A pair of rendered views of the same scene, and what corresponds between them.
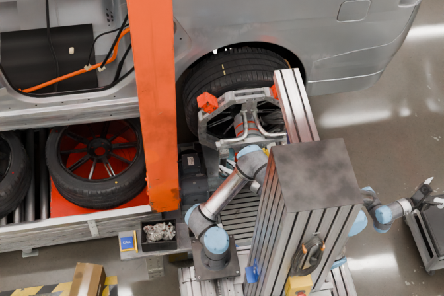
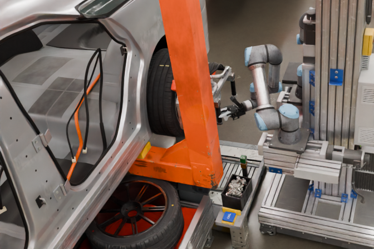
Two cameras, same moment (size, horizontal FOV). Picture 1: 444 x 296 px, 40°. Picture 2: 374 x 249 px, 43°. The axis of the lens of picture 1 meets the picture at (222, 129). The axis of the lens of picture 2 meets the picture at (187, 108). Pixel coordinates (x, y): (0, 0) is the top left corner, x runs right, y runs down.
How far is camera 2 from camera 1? 2.31 m
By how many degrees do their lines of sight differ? 39
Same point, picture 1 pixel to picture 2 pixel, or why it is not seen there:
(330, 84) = not seen: hidden behind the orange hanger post
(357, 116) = not seen: hidden behind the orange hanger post
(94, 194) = (172, 224)
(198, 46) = (146, 55)
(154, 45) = not seen: outside the picture
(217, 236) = (288, 108)
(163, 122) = (204, 66)
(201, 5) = (137, 14)
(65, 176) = (141, 237)
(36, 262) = not seen: outside the picture
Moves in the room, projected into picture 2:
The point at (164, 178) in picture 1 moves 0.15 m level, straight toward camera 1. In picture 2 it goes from (213, 137) to (236, 142)
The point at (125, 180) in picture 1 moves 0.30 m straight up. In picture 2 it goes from (174, 199) to (167, 166)
